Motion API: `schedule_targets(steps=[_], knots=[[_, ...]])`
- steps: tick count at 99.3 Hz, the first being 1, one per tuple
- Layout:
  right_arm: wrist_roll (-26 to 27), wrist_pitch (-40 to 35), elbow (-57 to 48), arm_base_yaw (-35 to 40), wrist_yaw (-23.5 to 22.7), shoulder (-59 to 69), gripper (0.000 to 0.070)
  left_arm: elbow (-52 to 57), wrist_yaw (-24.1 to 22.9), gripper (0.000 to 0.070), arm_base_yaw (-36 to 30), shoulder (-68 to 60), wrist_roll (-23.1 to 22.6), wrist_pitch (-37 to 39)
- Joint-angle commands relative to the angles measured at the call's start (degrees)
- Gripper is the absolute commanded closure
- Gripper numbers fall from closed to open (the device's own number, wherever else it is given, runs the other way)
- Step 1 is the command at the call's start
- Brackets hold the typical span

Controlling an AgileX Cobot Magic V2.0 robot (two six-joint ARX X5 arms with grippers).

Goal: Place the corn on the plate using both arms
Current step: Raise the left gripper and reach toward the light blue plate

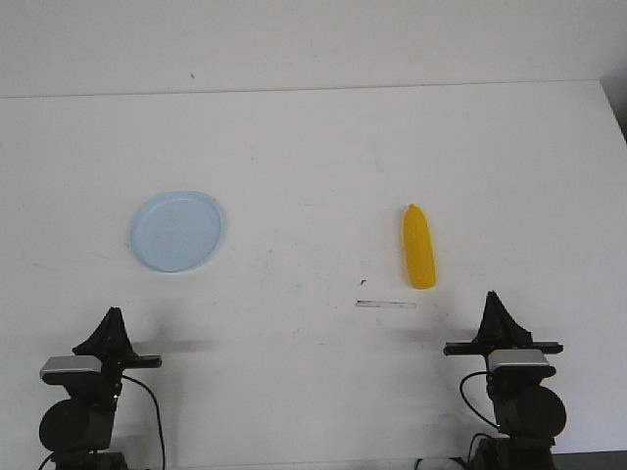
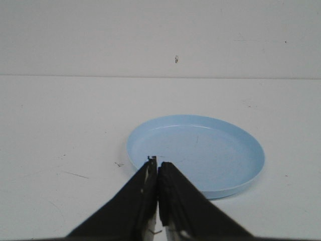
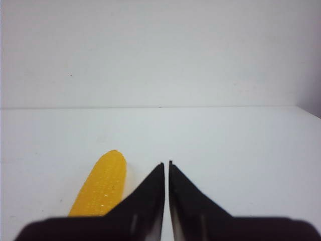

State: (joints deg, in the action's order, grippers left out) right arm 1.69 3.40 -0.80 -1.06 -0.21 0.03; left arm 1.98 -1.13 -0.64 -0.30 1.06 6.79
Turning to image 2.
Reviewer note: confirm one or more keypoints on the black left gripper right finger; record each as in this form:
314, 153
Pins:
186, 213

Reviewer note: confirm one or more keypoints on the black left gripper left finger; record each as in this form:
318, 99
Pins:
131, 213

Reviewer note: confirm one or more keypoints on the light blue round plate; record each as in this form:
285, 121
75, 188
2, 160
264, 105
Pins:
219, 158

